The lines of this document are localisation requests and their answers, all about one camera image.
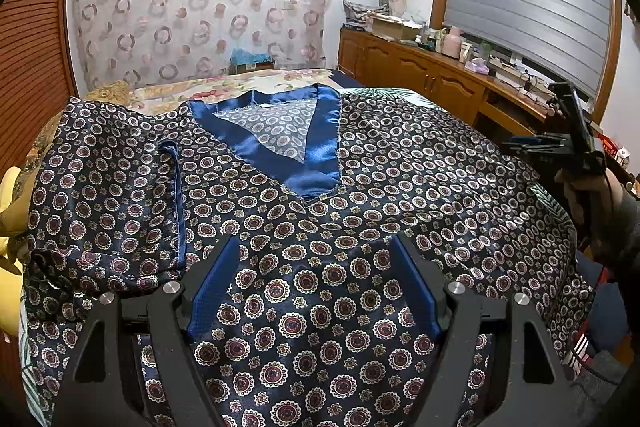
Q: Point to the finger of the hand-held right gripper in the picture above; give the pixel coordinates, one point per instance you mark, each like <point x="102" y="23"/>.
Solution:
<point x="530" y="144"/>

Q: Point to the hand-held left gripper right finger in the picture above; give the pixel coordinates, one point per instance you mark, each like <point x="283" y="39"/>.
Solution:
<point x="415" y="287"/>

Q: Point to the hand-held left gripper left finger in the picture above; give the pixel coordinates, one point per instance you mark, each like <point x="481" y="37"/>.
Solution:
<point x="215" y="279"/>

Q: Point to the navy medallion print satin shirt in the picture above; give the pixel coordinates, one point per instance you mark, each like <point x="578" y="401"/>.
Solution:
<point x="300" y="217"/>

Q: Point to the person's right forearm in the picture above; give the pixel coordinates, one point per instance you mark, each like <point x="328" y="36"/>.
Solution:
<point x="625" y="217"/>

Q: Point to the person's right hand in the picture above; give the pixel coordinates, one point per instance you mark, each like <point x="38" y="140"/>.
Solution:
<point x="567" y="194"/>

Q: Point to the purple tissue pack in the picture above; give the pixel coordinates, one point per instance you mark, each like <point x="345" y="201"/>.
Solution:
<point x="476" y="67"/>

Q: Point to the green glass jar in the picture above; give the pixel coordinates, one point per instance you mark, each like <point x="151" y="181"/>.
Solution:
<point x="486" y="52"/>

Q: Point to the palm leaf print bed sheet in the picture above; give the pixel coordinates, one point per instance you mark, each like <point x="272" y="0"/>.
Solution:
<point x="410" y="99"/>

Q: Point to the pink thermos jug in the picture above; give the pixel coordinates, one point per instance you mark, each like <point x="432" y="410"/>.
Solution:
<point x="451" y="42"/>

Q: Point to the wooden sideboard cabinet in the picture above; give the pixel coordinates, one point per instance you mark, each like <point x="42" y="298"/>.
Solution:
<point x="415" y="72"/>

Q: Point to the cardboard box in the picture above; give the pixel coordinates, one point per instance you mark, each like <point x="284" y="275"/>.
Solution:
<point x="397" y="29"/>

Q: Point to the person's clothing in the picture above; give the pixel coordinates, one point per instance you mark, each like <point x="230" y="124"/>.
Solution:
<point x="607" y="307"/>

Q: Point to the floral print blanket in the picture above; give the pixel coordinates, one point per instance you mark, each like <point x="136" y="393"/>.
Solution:
<point x="225" y="89"/>

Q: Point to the navy blanket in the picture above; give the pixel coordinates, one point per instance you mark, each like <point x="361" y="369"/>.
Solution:
<point x="347" y="79"/>

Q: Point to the yellow pillow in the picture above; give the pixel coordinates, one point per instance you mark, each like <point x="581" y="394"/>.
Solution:
<point x="11" y="257"/>

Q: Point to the patterned fabric bag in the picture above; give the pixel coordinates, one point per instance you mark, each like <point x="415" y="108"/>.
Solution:
<point x="365" y="12"/>

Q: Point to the blue crumpled plastic bag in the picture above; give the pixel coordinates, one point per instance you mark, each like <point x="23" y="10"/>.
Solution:
<point x="250" y="56"/>

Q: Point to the wooden louvered wardrobe door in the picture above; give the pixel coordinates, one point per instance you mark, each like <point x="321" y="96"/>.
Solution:
<point x="35" y="57"/>

